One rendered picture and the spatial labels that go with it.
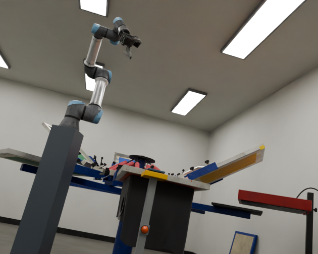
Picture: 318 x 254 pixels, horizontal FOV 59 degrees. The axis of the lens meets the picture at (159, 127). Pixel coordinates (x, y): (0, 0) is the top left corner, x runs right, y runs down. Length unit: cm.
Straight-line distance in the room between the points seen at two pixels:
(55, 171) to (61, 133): 27
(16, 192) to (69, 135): 469
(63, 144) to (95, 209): 451
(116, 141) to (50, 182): 469
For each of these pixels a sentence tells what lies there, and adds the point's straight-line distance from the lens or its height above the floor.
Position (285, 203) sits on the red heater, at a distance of 277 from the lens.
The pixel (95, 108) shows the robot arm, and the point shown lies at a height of 141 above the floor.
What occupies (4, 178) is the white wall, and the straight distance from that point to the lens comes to 675.
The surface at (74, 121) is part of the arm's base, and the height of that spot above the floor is 126.
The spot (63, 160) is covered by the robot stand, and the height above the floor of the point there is 96.
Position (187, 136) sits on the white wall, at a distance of 701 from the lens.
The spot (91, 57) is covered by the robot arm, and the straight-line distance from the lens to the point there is 235.
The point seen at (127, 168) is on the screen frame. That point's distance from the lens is 177.
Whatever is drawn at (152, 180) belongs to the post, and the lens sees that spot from 159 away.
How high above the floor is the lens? 73
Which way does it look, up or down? 17 degrees up
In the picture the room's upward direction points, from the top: 12 degrees clockwise
